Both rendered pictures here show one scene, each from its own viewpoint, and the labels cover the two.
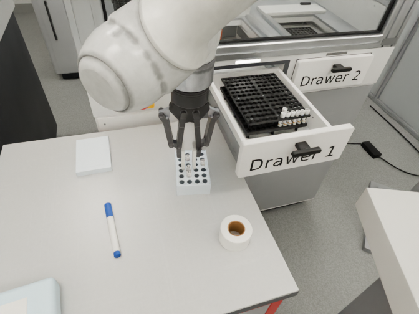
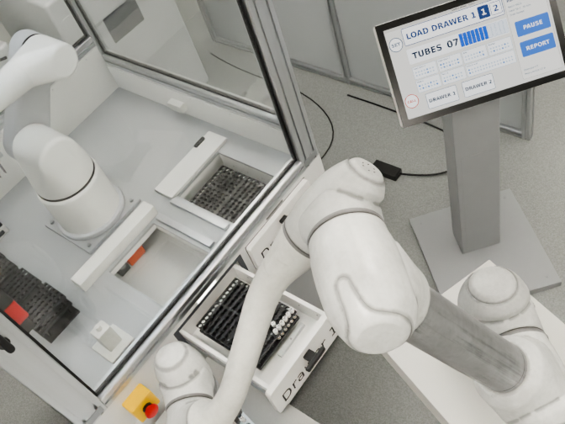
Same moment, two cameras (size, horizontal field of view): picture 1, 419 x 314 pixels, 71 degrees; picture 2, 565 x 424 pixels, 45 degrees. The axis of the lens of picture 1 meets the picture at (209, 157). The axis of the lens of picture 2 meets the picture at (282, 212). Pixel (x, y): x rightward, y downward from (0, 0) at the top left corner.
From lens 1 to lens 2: 1.12 m
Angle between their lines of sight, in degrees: 11
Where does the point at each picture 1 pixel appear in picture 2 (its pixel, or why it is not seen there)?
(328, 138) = (323, 329)
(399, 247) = (420, 381)
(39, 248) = not seen: outside the picture
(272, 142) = (286, 374)
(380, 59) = (315, 171)
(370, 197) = not seen: hidden behind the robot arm
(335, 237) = not seen: hidden behind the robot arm
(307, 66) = (258, 245)
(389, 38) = (308, 156)
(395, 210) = (405, 348)
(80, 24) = (69, 406)
